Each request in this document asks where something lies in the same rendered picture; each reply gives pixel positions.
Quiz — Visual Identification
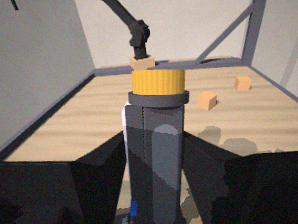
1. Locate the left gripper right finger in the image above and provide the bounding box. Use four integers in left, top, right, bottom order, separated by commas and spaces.
182, 131, 298, 224

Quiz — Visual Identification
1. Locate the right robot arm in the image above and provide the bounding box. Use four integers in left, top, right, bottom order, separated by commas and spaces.
102, 0, 150, 60

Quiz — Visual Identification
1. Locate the grey metal overhead frame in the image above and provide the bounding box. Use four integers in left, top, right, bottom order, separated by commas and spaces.
192, 0, 267, 66

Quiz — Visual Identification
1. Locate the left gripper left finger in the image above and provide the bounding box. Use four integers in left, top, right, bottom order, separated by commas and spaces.
0, 130, 127, 224

